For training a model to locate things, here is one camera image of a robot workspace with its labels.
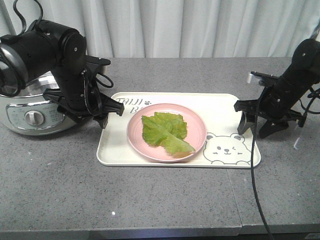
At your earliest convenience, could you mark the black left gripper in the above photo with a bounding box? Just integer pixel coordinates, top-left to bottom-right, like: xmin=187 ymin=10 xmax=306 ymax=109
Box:
xmin=43 ymin=67 xmax=125 ymax=129

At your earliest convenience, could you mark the cream bear serving tray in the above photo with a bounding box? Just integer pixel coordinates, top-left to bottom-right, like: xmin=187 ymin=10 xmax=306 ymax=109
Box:
xmin=96 ymin=92 xmax=261 ymax=168

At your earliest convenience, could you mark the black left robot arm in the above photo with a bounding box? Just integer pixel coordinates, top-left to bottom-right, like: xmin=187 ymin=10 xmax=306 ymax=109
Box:
xmin=0 ymin=20 xmax=125 ymax=129

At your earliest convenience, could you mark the white pleated curtain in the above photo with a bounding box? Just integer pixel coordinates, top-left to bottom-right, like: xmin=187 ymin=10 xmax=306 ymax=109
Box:
xmin=0 ymin=0 xmax=320 ymax=58

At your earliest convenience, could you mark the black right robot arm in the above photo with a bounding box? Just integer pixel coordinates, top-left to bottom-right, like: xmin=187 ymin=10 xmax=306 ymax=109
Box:
xmin=234 ymin=38 xmax=320 ymax=138

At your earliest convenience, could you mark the pale green electric pot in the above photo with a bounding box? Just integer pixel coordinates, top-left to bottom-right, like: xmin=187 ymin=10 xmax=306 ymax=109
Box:
xmin=0 ymin=71 xmax=77 ymax=136

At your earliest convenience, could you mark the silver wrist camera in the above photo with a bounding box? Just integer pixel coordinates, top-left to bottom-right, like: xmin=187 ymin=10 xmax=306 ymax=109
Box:
xmin=85 ymin=55 xmax=111 ymax=74
xmin=246 ymin=71 xmax=279 ymax=87

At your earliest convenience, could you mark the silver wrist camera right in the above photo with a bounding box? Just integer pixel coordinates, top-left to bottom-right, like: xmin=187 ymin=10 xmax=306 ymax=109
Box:
xmin=246 ymin=71 xmax=279 ymax=87

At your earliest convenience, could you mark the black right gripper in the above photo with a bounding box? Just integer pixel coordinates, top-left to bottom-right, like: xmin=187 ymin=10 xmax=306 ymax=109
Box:
xmin=233 ymin=77 xmax=304 ymax=139

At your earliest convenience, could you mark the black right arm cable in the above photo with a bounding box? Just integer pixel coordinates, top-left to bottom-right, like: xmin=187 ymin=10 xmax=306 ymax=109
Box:
xmin=249 ymin=84 xmax=276 ymax=240

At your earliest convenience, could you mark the green lettuce leaf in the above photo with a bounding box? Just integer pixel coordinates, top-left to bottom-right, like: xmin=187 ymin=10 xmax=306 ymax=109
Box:
xmin=141 ymin=112 xmax=195 ymax=158

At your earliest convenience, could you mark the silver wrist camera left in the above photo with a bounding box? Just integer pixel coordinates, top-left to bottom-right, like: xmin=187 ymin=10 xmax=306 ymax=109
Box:
xmin=85 ymin=55 xmax=111 ymax=74

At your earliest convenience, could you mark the pink round plate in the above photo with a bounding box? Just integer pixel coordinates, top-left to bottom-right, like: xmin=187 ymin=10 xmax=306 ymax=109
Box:
xmin=126 ymin=103 xmax=207 ymax=163

